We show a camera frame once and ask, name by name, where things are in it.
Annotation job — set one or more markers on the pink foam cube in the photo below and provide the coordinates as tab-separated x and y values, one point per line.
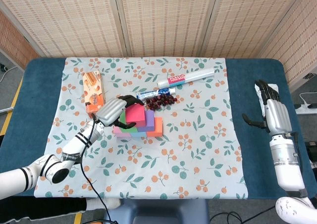
119	132

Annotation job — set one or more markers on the dark red grape bunch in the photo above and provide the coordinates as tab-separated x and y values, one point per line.
158	103

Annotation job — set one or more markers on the white power strip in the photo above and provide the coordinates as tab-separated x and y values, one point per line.
307	109

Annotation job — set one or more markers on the white blue toothpaste tube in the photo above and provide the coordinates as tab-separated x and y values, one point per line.
153	94

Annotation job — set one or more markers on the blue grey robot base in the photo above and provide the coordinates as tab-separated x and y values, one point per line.
153	209

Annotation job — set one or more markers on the red foam cube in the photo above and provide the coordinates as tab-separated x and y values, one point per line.
136	115

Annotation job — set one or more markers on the bamboo folding screen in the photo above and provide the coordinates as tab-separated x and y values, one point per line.
161	18

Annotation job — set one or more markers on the nut snack bag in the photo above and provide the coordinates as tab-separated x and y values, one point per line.
260	95

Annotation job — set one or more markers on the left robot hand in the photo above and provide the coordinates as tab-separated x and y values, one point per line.
111	110

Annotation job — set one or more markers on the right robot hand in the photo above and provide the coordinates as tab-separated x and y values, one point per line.
277	115

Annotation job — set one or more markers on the orange biscuit box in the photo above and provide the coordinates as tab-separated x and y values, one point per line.
94	90

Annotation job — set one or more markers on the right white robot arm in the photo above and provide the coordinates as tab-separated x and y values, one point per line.
289	164

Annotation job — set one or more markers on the grey metal bar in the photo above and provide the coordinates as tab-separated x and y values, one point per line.
6	110

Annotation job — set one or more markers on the plastic food wrap roll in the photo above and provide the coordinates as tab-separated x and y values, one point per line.
188	77

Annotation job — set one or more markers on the light blue foam cube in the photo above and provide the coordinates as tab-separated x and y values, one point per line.
138	134

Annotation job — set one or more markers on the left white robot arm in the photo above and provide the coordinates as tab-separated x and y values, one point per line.
62	154

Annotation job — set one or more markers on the green foam cube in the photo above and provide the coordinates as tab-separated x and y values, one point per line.
121	117

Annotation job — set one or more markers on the orange foam cube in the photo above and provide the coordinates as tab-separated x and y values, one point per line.
158	128

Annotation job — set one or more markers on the purple foam cube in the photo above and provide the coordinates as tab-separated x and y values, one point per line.
149	120

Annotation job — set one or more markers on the floral print tablecloth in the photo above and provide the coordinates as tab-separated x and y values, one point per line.
173	147

